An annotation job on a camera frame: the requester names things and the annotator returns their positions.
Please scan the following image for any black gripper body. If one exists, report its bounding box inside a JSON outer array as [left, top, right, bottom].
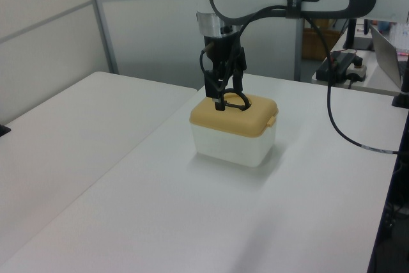
[[203, 35, 241, 65]]

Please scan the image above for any brown cardboard box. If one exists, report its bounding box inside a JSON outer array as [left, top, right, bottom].
[[302, 27, 341, 61]]

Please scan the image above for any black desk clamp mount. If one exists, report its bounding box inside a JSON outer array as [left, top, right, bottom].
[[391, 60, 409, 109]]

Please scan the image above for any grey laptop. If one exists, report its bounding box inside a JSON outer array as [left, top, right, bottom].
[[369, 22, 409, 89]]

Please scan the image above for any white translucent tool case base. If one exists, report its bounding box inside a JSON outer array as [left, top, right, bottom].
[[190, 121, 276, 168]]

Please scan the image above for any grey emergency stop button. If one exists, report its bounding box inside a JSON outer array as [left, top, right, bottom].
[[346, 56, 368, 82]]

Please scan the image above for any black monitor stand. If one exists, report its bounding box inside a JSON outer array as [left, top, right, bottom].
[[341, 19, 374, 52]]

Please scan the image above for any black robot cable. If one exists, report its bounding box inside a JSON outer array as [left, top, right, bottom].
[[199, 4, 400, 155]]

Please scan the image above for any white background desk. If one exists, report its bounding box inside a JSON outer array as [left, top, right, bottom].
[[311, 29, 409, 97]]

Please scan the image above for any black lid carry handle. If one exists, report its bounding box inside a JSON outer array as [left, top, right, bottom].
[[220, 88, 254, 112]]

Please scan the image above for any black power adapter box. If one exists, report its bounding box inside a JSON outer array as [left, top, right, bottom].
[[315, 51, 357, 82]]

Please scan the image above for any grey partition post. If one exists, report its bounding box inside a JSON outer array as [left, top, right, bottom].
[[85, 0, 120, 74]]

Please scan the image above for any tan tool case lid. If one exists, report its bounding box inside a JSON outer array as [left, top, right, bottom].
[[189, 93, 278, 138]]

